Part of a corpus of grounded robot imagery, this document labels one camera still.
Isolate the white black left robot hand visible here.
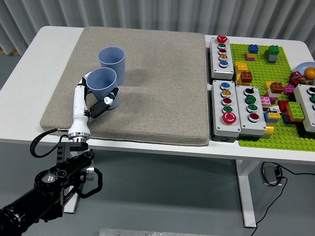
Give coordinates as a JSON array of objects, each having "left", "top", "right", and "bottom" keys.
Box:
[{"left": 68, "top": 71, "right": 120, "bottom": 137}]

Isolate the blue ribbed cup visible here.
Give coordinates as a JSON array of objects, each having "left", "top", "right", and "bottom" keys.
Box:
[
  {"left": 86, "top": 68, "right": 121, "bottom": 111},
  {"left": 97, "top": 46, "right": 126, "bottom": 84}
]

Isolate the grey-brown cushion mat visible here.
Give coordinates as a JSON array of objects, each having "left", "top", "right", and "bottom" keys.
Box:
[{"left": 39, "top": 26, "right": 210, "bottom": 147}]

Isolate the white table leg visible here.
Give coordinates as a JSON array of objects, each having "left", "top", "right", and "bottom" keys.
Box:
[
  {"left": 63, "top": 147, "right": 90, "bottom": 214},
  {"left": 235, "top": 159, "right": 258, "bottom": 228}
]

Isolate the grey five-button control box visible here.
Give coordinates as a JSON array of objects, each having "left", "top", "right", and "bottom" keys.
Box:
[{"left": 208, "top": 35, "right": 235, "bottom": 81}]

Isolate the grey box large red button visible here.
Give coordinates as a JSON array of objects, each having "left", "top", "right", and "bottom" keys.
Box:
[{"left": 211, "top": 80, "right": 242, "bottom": 143}]

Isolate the brown toy block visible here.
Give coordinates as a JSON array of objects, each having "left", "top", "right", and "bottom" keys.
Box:
[{"left": 240, "top": 71, "right": 253, "bottom": 84}]

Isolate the blue yellow pink block stack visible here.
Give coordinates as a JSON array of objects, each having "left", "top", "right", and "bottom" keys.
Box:
[{"left": 245, "top": 44, "right": 260, "bottom": 62}]

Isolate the green studded baseplate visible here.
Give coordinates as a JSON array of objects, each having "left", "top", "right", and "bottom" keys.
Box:
[{"left": 229, "top": 43, "right": 315, "bottom": 150}]

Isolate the light pink toy block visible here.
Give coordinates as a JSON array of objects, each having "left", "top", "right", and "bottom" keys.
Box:
[{"left": 260, "top": 96, "right": 279, "bottom": 111}]

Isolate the yellow cylinder block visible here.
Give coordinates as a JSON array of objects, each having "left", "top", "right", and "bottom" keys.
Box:
[{"left": 262, "top": 122, "right": 275, "bottom": 140}]

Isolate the orange white yellow block stack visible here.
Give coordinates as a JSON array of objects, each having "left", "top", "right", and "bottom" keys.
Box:
[{"left": 264, "top": 81, "right": 284, "bottom": 98}]

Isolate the green grey block stack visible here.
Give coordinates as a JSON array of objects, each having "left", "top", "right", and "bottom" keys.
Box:
[{"left": 264, "top": 45, "right": 281, "bottom": 64}]

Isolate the grey power adapter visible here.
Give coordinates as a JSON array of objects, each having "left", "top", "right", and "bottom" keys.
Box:
[{"left": 262, "top": 165, "right": 280, "bottom": 185}]

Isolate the red toy block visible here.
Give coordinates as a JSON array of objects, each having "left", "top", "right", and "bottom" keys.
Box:
[{"left": 278, "top": 100, "right": 289, "bottom": 114}]

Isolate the blue orange block stack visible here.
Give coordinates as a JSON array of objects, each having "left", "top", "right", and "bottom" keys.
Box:
[{"left": 282, "top": 112, "right": 300, "bottom": 125}]

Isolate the lime green toy block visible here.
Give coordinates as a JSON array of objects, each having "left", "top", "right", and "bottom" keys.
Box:
[{"left": 286, "top": 101, "right": 306, "bottom": 122}]

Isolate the red toy flower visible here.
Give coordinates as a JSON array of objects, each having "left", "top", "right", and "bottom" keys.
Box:
[{"left": 289, "top": 71, "right": 303, "bottom": 87}]

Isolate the grey button box dark base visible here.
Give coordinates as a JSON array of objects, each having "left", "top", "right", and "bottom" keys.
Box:
[{"left": 292, "top": 84, "right": 315, "bottom": 133}]

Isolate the light blue plate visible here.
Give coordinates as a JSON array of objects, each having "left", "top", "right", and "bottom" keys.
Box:
[{"left": 294, "top": 62, "right": 315, "bottom": 74}]

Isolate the brown toy food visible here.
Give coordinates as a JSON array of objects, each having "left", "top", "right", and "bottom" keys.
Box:
[{"left": 301, "top": 75, "right": 315, "bottom": 86}]

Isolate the grey box black selector switch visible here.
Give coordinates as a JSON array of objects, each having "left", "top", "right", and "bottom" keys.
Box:
[{"left": 235, "top": 85, "right": 268, "bottom": 141}]

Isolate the black power cable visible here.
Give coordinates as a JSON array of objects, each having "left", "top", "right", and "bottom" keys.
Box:
[{"left": 251, "top": 162, "right": 315, "bottom": 236}]

